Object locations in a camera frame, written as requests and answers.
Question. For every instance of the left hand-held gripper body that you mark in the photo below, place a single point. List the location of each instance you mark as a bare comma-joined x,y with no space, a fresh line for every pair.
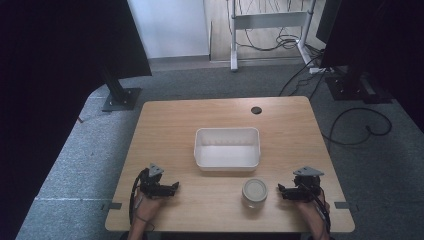
154,181

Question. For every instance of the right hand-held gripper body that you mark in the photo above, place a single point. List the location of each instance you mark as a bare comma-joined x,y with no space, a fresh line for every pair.
307,185

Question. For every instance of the white plastic container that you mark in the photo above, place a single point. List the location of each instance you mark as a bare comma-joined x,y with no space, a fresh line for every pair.
227,151

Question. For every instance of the person's right hand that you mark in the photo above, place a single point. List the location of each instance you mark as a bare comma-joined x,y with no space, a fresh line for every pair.
310,209

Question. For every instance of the person's left hand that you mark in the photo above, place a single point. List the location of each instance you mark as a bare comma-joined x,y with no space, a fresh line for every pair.
149,205

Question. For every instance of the black round table grommet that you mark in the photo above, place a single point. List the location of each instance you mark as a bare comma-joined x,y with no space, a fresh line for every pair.
256,110

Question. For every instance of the black metal stand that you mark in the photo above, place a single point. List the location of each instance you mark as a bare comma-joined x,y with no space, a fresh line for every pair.
120,96
353,88

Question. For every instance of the white power strip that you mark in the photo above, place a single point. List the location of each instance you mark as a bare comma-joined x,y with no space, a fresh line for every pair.
316,70

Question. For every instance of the black curtain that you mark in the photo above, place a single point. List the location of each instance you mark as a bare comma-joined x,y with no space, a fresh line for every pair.
383,40
50,83

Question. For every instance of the black monitor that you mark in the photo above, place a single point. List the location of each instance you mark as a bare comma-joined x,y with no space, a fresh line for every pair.
328,20

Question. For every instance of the grey table bracket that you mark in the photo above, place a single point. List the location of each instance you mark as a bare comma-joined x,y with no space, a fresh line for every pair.
342,205

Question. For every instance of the white desk frame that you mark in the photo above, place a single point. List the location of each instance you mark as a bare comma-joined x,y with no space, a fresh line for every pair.
270,20

